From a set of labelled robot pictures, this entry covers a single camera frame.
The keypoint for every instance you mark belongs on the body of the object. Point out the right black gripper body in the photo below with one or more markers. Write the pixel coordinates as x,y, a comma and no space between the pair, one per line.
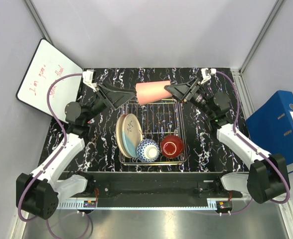
199,98

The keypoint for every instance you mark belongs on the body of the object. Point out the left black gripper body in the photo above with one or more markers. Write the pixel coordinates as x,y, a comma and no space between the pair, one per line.
99,103

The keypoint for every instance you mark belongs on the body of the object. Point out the light pink plastic cup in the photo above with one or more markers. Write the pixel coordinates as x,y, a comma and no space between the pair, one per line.
152,92

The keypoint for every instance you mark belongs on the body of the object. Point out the metal wire dish rack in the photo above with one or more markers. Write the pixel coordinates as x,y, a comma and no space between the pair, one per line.
157,121

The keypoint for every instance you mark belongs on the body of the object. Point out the cream and blue plate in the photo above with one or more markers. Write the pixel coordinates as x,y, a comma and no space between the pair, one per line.
131,134

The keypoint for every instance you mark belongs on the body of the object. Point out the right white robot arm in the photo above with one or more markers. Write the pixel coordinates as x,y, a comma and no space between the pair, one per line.
267,175

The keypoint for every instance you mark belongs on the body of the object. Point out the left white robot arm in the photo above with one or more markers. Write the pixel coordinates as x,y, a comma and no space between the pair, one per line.
40,192

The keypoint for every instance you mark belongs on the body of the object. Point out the pink rimmed ceramic plate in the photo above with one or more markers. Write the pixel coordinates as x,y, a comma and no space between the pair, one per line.
119,136

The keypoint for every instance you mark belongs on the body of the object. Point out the red lacquer bowl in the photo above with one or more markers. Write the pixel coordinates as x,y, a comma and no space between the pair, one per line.
171,146

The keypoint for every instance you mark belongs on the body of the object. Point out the blue white patterned bowl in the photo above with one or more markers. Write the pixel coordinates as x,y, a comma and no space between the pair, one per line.
148,150

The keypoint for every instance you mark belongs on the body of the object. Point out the white dry erase board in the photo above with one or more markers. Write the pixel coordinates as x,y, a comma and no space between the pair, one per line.
51,73

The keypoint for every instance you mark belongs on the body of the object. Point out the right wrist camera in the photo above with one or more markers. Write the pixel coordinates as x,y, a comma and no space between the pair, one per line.
206,74

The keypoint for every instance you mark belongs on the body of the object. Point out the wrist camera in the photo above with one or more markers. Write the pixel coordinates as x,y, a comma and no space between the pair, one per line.
206,74
88,78

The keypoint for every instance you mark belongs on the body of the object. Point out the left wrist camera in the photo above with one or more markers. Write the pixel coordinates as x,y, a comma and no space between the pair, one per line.
88,78

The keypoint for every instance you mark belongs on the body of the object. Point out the blue ring binder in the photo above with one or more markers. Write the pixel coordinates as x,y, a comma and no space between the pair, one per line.
271,126

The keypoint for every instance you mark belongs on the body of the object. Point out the white slotted cable duct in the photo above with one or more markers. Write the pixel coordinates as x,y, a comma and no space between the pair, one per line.
77,204

